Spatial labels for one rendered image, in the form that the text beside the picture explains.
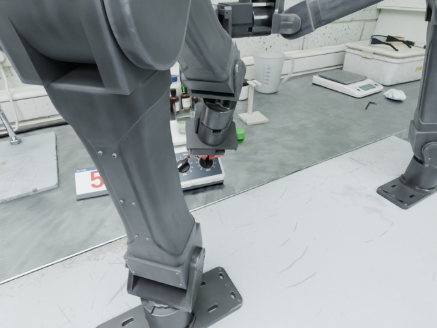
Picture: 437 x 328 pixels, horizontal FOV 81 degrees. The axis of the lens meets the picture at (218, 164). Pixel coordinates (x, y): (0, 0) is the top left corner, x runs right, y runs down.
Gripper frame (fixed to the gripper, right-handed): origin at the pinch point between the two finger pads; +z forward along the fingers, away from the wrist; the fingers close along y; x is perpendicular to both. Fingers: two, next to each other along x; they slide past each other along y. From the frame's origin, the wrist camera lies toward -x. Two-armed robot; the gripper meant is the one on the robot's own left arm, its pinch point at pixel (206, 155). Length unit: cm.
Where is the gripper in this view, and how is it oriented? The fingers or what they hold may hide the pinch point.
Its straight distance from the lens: 59.0
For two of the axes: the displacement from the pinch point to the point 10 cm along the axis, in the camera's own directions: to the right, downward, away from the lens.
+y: -9.8, 0.1, -1.8
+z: -1.6, 4.5, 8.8
